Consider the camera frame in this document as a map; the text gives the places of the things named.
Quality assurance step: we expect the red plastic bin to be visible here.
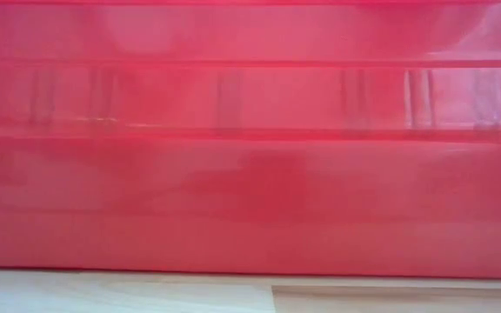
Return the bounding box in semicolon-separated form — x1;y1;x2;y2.
0;0;501;280

